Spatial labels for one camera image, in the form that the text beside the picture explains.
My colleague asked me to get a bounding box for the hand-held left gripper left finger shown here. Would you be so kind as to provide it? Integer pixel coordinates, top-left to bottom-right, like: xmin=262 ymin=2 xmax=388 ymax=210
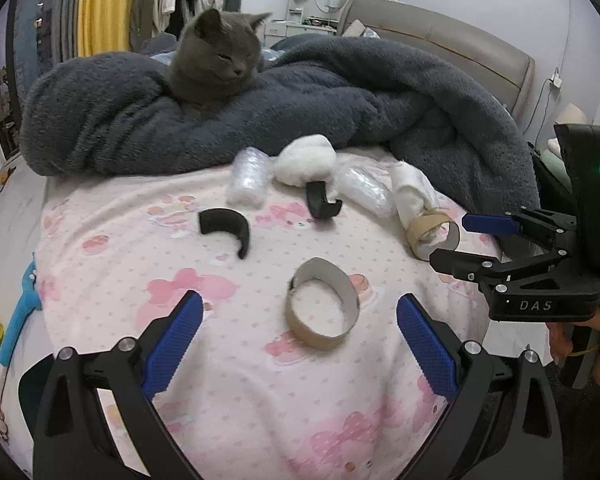
xmin=32 ymin=290 xmax=206 ymax=480

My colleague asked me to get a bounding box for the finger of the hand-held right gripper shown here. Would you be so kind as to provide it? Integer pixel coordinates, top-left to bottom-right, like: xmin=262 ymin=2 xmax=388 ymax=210
xmin=462 ymin=208 xmax=576 ymax=251
xmin=430 ymin=249 xmax=573 ymax=286

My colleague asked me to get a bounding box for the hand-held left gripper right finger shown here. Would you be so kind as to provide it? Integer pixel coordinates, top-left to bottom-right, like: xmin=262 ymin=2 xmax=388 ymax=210
xmin=396 ymin=294 xmax=566 ymax=480

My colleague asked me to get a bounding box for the clear bubble wrap roll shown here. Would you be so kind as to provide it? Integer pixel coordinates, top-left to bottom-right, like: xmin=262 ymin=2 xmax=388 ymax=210
xmin=226 ymin=149 xmax=271 ymax=208
xmin=337 ymin=165 xmax=398 ymax=218

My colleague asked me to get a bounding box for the white crumpled tissue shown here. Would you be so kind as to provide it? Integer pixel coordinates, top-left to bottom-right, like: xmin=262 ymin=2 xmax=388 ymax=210
xmin=390 ymin=162 xmax=443 ymax=231

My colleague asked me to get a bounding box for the pink printed bedsheet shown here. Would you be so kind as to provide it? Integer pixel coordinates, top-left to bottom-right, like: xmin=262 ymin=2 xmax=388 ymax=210
xmin=32 ymin=152 xmax=506 ymax=480

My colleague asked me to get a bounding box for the black curved plastic piece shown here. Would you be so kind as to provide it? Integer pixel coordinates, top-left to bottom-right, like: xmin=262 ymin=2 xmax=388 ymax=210
xmin=198 ymin=207 xmax=252 ymax=260
xmin=305 ymin=180 xmax=343 ymax=219

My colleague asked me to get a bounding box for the beige padded headboard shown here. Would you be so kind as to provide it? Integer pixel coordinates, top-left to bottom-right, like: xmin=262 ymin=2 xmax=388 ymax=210
xmin=342 ymin=0 xmax=536 ymax=121

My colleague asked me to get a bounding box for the white cotton wad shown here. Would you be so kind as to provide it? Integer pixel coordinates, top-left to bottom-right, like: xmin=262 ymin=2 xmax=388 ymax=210
xmin=271 ymin=135 xmax=338 ymax=188

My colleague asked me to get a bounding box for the dark grey fleece blanket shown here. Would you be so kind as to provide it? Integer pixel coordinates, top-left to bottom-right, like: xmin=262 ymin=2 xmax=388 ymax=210
xmin=19 ymin=35 xmax=541 ymax=251

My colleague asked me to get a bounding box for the grey cat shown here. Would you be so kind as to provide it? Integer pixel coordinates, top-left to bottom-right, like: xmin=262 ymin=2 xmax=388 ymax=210
xmin=167 ymin=7 xmax=273 ymax=106

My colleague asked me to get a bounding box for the white vanity shelf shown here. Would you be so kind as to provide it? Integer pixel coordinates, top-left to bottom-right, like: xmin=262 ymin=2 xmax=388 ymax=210
xmin=265 ymin=0 xmax=338 ymax=38

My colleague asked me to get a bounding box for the dark window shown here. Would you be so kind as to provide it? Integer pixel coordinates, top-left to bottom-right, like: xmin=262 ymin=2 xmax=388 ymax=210
xmin=0 ymin=0 xmax=56 ymax=156

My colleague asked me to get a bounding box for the yellow curtain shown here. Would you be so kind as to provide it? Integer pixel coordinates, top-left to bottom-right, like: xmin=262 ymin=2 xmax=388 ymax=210
xmin=77 ymin=0 xmax=138 ymax=56

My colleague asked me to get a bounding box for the grey curtain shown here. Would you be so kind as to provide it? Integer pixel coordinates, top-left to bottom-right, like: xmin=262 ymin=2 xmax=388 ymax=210
xmin=50 ymin=0 xmax=88 ymax=63

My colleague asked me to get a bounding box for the small cardboard tape ring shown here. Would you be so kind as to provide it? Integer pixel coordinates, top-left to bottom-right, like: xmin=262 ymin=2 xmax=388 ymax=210
xmin=406 ymin=212 xmax=462 ymax=262

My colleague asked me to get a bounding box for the large cardboard tape ring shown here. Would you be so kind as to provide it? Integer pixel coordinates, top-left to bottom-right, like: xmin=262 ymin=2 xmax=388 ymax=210
xmin=285 ymin=257 xmax=361 ymax=352

